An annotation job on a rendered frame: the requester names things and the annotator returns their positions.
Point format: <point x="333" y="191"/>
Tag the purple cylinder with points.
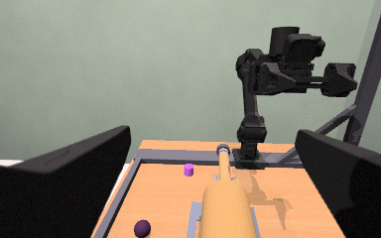
<point x="188" y="170"/>

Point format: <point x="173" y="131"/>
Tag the grey metal rack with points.
<point x="195" y="215"/>

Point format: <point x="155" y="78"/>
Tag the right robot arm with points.
<point x="286" y="46"/>

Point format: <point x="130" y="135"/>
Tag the dark purple ball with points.
<point x="142" y="228"/>

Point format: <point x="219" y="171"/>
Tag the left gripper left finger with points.
<point x="62" y="194"/>

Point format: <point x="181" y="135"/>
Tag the black metal overhead frame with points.
<point x="358" y="112"/>

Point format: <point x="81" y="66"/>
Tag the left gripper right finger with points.
<point x="348" y="179"/>

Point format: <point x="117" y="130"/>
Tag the brown round bar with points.
<point x="223" y="152"/>

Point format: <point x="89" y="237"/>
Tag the tan paper roll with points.
<point x="226" y="211"/>

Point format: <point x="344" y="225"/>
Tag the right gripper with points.
<point x="265" y="78"/>

